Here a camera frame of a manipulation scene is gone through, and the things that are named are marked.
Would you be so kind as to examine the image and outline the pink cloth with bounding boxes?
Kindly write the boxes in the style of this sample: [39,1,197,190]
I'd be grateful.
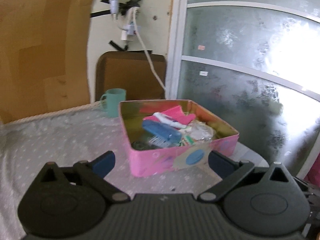
[143,106,196,126]

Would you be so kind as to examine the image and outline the grey floral tablecloth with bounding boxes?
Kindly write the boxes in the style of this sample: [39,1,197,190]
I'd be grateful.
[0,102,270,240]

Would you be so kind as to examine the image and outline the teal plastic mug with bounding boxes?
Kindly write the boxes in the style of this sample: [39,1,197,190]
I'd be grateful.
[100,88,126,118]

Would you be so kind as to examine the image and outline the pink macaron tin box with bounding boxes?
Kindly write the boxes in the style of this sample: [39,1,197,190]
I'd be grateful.
[119,100,239,177]

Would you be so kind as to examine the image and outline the brown wooden chair back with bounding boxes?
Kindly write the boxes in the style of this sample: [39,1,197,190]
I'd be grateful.
[95,51,165,101]

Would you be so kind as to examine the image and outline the wood-pattern cardboard panel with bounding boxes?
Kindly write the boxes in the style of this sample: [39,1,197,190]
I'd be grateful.
[1,0,93,123]

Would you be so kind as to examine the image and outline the frosted glass door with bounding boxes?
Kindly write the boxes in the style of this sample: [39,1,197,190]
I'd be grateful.
[165,0,319,178]

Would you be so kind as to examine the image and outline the white wall plug adapter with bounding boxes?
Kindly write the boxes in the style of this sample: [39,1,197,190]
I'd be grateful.
[121,22,137,42]

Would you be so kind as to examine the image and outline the white power cable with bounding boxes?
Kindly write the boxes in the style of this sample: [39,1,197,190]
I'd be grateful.
[131,7,167,92]

